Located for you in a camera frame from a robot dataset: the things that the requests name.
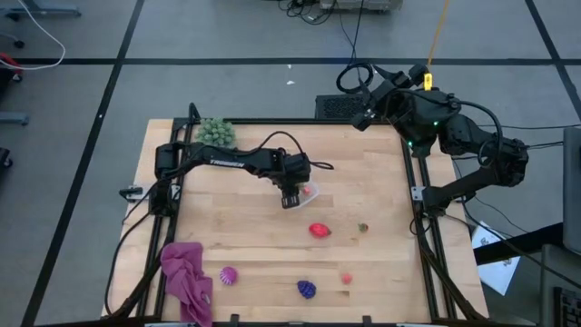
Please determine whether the black keyboard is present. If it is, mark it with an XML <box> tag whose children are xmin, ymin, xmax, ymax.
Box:
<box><xmin>554</xmin><ymin>286</ymin><xmax>581</xmax><ymax>327</ymax></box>

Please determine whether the white floor cable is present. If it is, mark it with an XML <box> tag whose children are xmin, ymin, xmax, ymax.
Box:
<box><xmin>0</xmin><ymin>0</ymin><xmax>67</xmax><ymax>72</ymax></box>

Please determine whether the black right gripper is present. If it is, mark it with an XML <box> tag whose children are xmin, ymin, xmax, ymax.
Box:
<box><xmin>351</xmin><ymin>64</ymin><xmax>432</xmax><ymax>133</ymax></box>

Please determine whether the yellow hanging cable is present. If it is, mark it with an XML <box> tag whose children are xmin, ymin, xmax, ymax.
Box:
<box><xmin>424</xmin><ymin>0</ymin><xmax>451</xmax><ymax>91</ymax></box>

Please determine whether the black cable bundle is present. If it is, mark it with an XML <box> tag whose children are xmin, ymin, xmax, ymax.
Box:
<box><xmin>277</xmin><ymin>0</ymin><xmax>340</xmax><ymax>26</ymax></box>

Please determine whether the red object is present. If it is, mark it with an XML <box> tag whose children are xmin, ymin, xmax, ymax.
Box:
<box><xmin>0</xmin><ymin>52</ymin><xmax>25</xmax><ymax>83</ymax></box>

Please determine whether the dark desk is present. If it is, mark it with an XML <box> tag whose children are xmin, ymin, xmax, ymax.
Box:
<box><xmin>474</xmin><ymin>222</ymin><xmax>581</xmax><ymax>327</ymax></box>

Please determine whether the grey equipment box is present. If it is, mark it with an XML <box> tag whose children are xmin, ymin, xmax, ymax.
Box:
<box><xmin>319</xmin><ymin>0</ymin><xmax>404</xmax><ymax>13</ymax></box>

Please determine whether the large red toy pepper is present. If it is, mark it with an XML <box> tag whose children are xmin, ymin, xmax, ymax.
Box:
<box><xmin>308</xmin><ymin>222</ymin><xmax>333</xmax><ymax>240</ymax></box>

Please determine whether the green potted plant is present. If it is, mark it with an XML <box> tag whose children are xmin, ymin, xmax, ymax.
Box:
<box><xmin>195</xmin><ymin>116</ymin><xmax>237</xmax><ymax>149</ymax></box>

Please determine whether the black aluminium table frame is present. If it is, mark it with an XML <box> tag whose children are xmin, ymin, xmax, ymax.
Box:
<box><xmin>106</xmin><ymin>103</ymin><xmax>489</xmax><ymax>327</ymax></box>

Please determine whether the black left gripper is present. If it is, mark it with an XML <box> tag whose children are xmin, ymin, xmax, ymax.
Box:
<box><xmin>271</xmin><ymin>153</ymin><xmax>314</xmax><ymax>211</ymax></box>

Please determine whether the black coiled cable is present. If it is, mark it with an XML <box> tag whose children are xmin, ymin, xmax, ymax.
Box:
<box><xmin>335</xmin><ymin>0</ymin><xmax>376</xmax><ymax>95</ymax></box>

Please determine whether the grey furniture foot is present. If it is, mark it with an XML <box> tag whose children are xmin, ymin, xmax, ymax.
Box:
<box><xmin>0</xmin><ymin>0</ymin><xmax>83</xmax><ymax>20</ymax></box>
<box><xmin>0</xmin><ymin>112</ymin><xmax>31</xmax><ymax>127</ymax></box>

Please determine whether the magenta cloth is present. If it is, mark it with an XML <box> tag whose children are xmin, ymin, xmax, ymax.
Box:
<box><xmin>160</xmin><ymin>242</ymin><xmax>214</xmax><ymax>327</ymax></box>

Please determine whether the purple toy blackberry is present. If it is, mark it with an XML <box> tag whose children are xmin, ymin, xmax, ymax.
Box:
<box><xmin>297</xmin><ymin>280</ymin><xmax>318</xmax><ymax>300</ymax></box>

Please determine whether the purple white striped toy fruit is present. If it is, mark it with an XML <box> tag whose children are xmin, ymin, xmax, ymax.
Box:
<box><xmin>219</xmin><ymin>265</ymin><xmax>238</xmax><ymax>285</ymax></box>

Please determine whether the black computer case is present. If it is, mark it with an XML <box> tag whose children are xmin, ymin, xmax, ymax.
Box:
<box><xmin>314</xmin><ymin>93</ymin><xmax>364</xmax><ymax>121</ymax></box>

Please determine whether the white paper sheet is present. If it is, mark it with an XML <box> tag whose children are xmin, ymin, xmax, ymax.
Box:
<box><xmin>471</xmin><ymin>221</ymin><xmax>522</xmax><ymax>297</ymax></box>

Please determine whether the black floor cable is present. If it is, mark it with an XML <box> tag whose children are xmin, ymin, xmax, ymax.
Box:
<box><xmin>526</xmin><ymin>141</ymin><xmax>565</xmax><ymax>151</ymax></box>
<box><xmin>476</xmin><ymin>121</ymin><xmax>581</xmax><ymax>131</ymax></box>

